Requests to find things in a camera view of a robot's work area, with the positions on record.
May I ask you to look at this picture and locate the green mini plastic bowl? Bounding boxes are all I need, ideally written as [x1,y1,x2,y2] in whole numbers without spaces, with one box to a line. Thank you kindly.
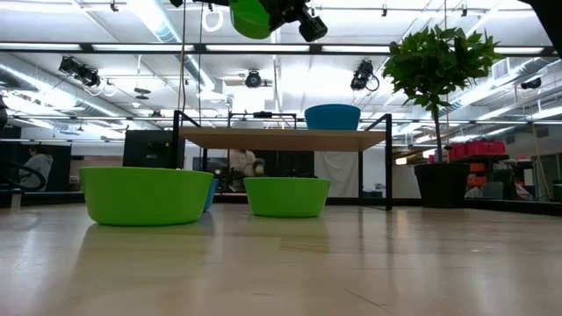
[243,176,332,219]
[227,0,273,40]
[78,166,215,227]

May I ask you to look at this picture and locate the blue mini plastic bowl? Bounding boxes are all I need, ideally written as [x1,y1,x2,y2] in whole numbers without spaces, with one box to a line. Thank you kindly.
[204,177,220,212]
[305,108,361,131]
[304,104,362,111]

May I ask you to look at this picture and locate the black ceiling spotlight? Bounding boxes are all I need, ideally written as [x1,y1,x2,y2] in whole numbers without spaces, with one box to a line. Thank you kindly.
[244,69,263,89]
[520,76,544,91]
[58,55,102,89]
[349,60,381,93]

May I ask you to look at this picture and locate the wooden shelf riser black legs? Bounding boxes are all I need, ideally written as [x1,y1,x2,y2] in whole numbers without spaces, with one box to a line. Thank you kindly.
[171,109,394,212]

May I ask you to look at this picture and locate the person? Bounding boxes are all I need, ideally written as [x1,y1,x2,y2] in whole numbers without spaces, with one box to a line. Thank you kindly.
[19,147,54,192]
[227,148,267,192]

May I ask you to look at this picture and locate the white hanging sheet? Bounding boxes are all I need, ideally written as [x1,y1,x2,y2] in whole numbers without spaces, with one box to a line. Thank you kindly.
[313,151,360,198]

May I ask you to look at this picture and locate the black cabinet box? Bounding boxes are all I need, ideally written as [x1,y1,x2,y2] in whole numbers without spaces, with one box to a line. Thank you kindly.
[122,129,175,170]

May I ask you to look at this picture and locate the black overhead rig bar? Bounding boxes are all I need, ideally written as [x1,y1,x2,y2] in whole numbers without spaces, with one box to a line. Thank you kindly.
[0,41,558,56]

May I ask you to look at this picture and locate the green potted plant black pot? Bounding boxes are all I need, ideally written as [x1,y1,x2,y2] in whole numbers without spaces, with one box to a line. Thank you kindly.
[381,25,506,210]

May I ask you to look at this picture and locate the large red storage bin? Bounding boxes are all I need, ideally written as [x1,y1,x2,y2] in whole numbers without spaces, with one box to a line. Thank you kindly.
[465,140,508,157]

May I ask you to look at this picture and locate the black curved hoop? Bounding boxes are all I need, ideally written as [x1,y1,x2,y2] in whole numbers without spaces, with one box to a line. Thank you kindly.
[0,160,47,192]

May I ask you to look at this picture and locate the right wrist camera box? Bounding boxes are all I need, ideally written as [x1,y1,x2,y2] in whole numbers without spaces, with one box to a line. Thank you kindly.
[298,16,329,44]

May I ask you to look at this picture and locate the white cable loop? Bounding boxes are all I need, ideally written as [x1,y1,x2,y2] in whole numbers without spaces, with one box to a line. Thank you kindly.
[202,6,225,34]

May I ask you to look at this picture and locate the hanging dark cable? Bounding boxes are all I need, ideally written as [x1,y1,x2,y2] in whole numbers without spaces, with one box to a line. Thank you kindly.
[177,0,188,113]

